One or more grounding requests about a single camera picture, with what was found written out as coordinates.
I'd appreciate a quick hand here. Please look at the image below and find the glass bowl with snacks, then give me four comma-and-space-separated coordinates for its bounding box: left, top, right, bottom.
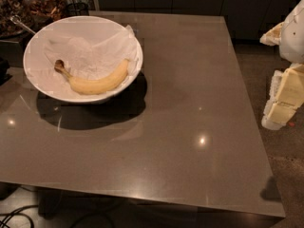
0, 0, 66, 38

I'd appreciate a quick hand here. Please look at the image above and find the metal spoon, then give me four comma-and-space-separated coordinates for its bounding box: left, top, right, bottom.
10, 15, 36, 35

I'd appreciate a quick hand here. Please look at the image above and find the yellow banana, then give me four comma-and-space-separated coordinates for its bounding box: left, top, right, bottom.
54, 59, 129, 95

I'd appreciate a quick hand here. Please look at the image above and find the black cable on floor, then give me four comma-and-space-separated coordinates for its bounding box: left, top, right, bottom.
0, 204, 36, 228

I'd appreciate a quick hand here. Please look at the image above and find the white bowl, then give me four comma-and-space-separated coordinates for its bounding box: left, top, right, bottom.
23, 16, 143, 104

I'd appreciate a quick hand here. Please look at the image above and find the white paper napkin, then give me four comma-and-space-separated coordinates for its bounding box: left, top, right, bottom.
44, 26, 138, 80

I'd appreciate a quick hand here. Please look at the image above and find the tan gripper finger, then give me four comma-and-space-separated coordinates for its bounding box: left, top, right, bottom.
261, 63, 304, 130

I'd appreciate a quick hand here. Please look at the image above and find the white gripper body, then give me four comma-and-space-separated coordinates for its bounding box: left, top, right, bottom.
259, 0, 304, 64

